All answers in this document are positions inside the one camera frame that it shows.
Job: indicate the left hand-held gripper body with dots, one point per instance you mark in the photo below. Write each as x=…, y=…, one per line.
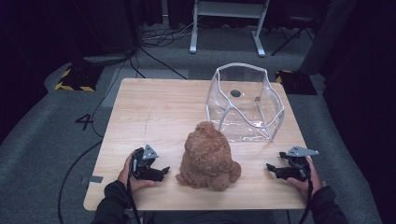
x=146, y=161

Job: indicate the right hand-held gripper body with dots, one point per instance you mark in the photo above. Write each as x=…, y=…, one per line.
x=297, y=163

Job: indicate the brown plush teddy bear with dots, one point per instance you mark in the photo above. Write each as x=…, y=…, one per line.
x=207, y=155

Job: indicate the clear plastic storage bag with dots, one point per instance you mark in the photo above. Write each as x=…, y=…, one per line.
x=246, y=124

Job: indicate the person's left hand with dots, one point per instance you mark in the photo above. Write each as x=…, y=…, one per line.
x=127, y=177

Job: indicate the person's right hand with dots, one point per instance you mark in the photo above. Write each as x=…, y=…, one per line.
x=313, y=183

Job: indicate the grey tape strip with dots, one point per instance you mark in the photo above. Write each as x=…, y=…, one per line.
x=93, y=179

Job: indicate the black yellow striped floor plate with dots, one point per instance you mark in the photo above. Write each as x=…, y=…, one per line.
x=77, y=77
x=295, y=82

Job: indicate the black round table cap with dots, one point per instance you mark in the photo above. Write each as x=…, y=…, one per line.
x=235, y=93

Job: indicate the black tripod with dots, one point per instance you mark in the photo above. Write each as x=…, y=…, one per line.
x=292, y=34

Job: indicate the grey curtain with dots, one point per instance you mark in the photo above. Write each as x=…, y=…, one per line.
x=330, y=34

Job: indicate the white metal stand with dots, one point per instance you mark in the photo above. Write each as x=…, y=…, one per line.
x=227, y=9

